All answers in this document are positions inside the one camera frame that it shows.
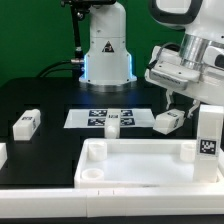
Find white front barrier rail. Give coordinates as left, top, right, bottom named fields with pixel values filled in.
left=0, top=186, right=224, bottom=219

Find white marker sheet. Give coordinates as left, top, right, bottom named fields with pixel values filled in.
left=64, top=108, right=155, bottom=129

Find black cables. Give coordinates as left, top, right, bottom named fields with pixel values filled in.
left=36, top=59, right=84, bottom=78

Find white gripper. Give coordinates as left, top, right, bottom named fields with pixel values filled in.
left=145, top=46, right=224, bottom=118

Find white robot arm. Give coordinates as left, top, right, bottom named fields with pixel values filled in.
left=79, top=0, right=224, bottom=106

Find white left barrier block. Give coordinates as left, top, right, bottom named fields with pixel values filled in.
left=0, top=143, right=7, bottom=169

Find white desk top tray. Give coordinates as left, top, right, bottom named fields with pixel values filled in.
left=74, top=138, right=224, bottom=190

